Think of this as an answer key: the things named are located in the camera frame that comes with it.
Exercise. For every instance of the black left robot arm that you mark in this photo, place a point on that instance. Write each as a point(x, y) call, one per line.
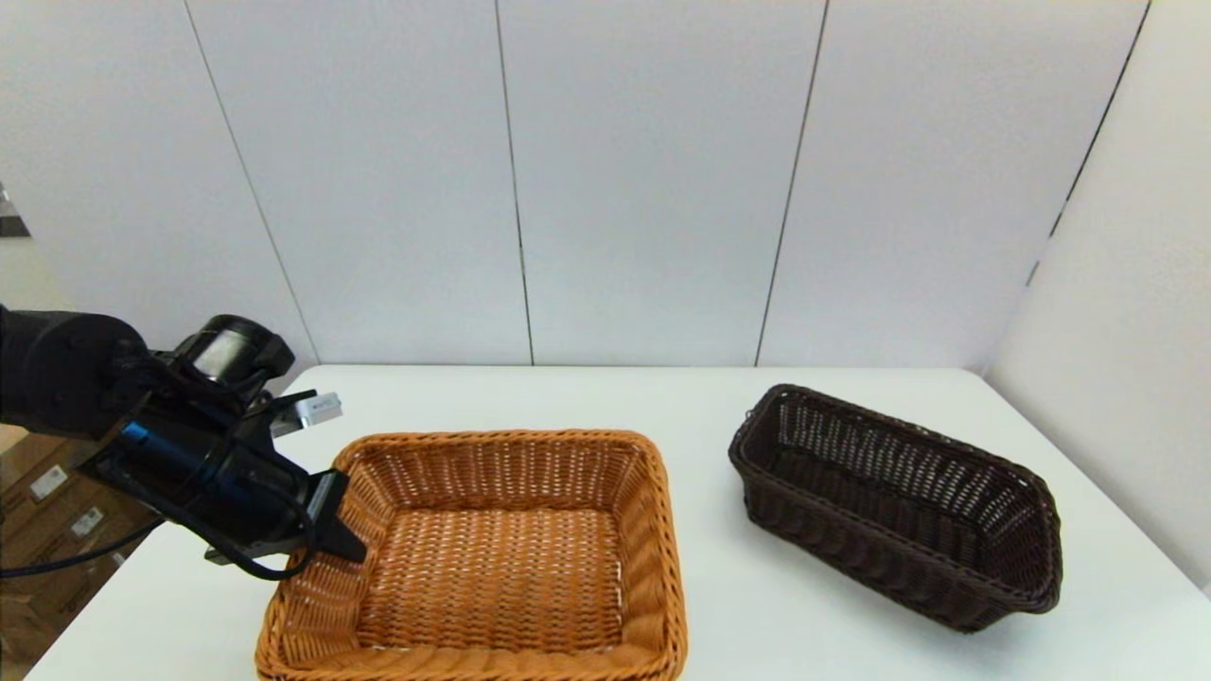
point(66, 369)

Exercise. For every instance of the grey wall fixture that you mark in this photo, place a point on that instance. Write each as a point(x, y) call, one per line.
point(11, 227)

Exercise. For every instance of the plain cardboard box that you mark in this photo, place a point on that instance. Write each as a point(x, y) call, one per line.
point(24, 636)

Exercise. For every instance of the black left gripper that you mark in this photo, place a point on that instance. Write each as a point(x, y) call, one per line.
point(236, 482)

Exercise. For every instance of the cardboard box with printed logo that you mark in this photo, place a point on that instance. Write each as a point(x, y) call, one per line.
point(47, 596)

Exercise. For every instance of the orange wicker basket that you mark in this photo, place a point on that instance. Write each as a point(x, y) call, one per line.
point(492, 577)

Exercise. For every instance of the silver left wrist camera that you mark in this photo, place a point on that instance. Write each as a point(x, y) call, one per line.
point(317, 409)

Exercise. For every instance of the dark brown wicker basket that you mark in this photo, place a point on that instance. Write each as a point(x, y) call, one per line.
point(880, 492)

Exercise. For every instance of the cardboard box with white label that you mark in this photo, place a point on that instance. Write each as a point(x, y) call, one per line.
point(66, 530)
point(28, 468)

